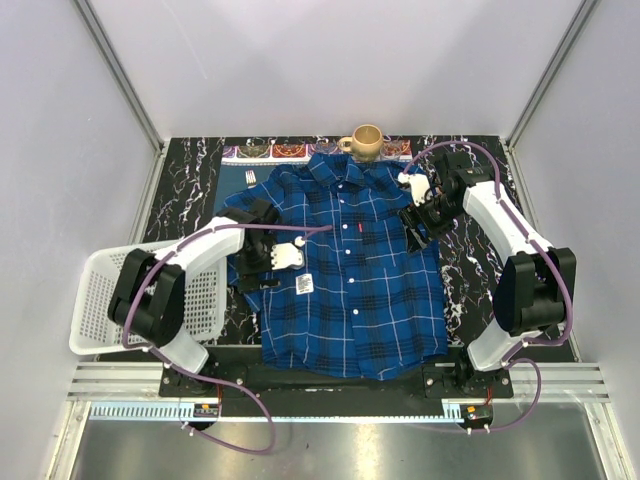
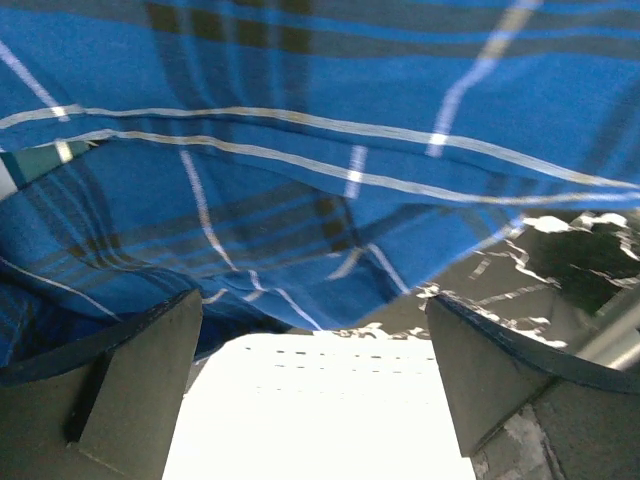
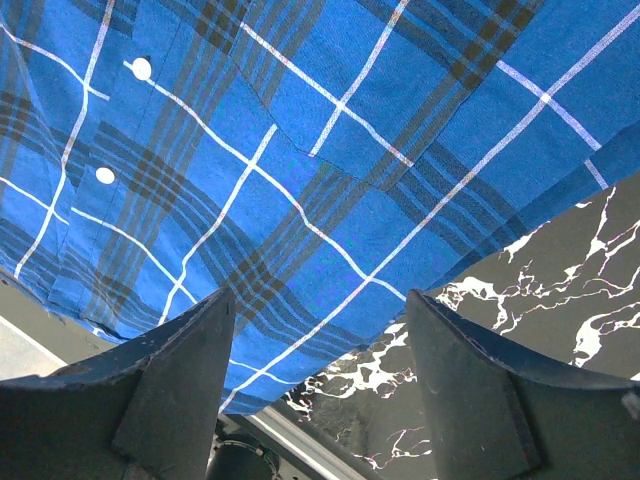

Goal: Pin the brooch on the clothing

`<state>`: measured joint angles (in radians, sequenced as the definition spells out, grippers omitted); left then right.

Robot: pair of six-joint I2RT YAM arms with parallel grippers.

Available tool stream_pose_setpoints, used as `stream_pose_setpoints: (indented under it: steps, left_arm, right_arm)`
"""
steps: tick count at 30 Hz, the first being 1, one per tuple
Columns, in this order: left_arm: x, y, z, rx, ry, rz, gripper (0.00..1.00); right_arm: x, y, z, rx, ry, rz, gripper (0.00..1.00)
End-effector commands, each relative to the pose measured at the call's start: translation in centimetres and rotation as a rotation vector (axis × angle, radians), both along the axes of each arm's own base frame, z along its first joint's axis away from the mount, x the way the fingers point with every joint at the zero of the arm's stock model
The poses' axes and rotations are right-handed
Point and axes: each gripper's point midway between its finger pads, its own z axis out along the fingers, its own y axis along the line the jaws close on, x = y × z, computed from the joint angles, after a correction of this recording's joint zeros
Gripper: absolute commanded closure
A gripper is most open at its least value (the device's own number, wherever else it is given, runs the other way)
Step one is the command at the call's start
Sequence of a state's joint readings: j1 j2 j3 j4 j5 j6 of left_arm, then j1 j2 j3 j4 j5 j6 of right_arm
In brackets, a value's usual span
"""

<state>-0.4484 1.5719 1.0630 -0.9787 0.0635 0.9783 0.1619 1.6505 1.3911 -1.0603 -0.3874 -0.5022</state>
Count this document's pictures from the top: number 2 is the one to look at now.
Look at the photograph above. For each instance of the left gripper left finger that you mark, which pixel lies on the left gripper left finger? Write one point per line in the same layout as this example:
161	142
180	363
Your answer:
103	407

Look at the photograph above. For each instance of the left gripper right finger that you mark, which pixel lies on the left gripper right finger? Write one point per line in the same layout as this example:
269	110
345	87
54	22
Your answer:
524	410

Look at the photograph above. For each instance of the blue plaid shirt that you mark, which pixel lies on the blue plaid shirt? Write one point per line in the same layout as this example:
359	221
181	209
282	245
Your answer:
300	164

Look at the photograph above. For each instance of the white plastic basket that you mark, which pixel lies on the white plastic basket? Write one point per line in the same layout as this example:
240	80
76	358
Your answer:
317	407

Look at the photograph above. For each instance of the blue patterned placemat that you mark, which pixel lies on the blue patterned placemat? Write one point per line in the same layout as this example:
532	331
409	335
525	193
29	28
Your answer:
20	168

